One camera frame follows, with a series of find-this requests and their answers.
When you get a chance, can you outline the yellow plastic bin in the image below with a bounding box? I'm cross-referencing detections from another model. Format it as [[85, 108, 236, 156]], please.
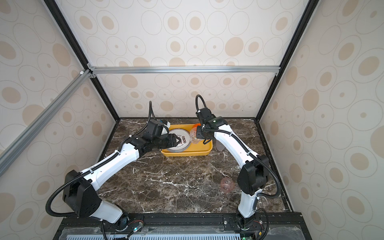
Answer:
[[161, 124, 213, 157]]

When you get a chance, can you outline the grey translucent cup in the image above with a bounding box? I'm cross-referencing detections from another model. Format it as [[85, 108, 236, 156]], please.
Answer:
[[216, 141, 226, 152]]

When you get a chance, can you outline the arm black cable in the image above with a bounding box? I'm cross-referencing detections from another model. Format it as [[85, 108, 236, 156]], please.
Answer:
[[146, 100, 157, 124], [195, 94, 208, 112]]

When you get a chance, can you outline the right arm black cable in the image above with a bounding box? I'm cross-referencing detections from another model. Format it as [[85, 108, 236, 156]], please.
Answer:
[[195, 94, 208, 112]]

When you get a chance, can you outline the diagonal aluminium bar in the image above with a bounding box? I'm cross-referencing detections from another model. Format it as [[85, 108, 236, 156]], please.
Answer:
[[1, 70, 91, 175]]

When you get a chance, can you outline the pink translucent cup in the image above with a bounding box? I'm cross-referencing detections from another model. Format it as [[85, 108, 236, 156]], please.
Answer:
[[221, 177, 235, 194]]

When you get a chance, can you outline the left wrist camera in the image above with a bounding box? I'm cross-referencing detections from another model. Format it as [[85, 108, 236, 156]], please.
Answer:
[[161, 119, 171, 128]]

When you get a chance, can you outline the orange plastic bowl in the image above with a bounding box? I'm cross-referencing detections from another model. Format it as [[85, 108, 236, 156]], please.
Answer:
[[192, 123, 201, 129]]

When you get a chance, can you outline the horizontal aluminium bar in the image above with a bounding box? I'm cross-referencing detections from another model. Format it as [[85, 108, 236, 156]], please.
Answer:
[[90, 66, 280, 74]]

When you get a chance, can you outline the black frame post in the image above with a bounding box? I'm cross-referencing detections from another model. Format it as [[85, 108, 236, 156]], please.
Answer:
[[254, 0, 320, 123], [44, 0, 120, 122]]

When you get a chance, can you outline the right black frame post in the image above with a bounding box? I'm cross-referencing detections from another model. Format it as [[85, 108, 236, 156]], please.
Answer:
[[254, 0, 320, 123]]

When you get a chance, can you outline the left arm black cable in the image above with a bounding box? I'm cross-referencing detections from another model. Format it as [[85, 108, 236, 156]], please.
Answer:
[[146, 100, 157, 124]]

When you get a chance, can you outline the left black frame post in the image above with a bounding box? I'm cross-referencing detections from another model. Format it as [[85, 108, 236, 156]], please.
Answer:
[[44, 0, 120, 122]]

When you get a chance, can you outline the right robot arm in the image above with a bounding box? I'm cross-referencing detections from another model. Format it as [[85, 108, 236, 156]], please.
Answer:
[[196, 107, 282, 227]]

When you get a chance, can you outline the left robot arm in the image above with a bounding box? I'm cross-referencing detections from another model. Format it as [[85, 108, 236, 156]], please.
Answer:
[[46, 120, 183, 231]]

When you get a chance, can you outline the clear plastic cup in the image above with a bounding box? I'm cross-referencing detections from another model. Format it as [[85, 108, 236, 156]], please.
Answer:
[[190, 128, 201, 144]]

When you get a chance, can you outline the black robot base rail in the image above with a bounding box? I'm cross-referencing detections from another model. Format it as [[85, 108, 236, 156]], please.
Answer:
[[54, 213, 311, 240]]

